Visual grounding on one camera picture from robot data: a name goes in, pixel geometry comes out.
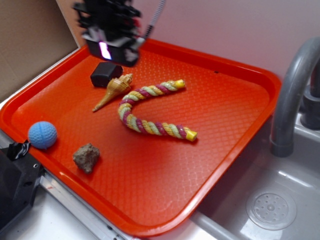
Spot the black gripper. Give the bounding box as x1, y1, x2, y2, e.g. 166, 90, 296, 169
72, 0, 146, 67

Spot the black square pouch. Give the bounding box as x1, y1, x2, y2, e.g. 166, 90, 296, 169
90, 62, 124, 88

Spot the tan conch seashell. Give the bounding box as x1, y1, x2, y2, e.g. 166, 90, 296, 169
92, 73, 133, 112

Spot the cardboard panel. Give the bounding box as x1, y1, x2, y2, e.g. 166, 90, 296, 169
0, 0, 78, 101

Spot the red plastic tray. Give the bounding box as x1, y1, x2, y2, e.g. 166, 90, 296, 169
0, 40, 281, 237

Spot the brown rough rock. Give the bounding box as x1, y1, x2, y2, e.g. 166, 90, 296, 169
72, 143, 100, 174

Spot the blue dimpled ball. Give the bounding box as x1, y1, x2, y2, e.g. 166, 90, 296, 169
27, 121, 58, 150

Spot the grey toy faucet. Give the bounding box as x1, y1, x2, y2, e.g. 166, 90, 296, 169
269, 36, 320, 157

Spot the grey toy sink basin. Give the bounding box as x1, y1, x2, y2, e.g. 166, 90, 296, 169
191, 121, 320, 240

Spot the black and white coiled cable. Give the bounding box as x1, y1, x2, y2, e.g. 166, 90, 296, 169
144, 0, 167, 40

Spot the multicolour twisted rope toy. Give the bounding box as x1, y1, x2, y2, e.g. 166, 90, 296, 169
117, 79, 198, 142

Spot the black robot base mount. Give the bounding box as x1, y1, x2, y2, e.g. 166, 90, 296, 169
0, 141, 43, 234

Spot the dark faucet handle knob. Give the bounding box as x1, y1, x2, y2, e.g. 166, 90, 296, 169
300, 61, 320, 130

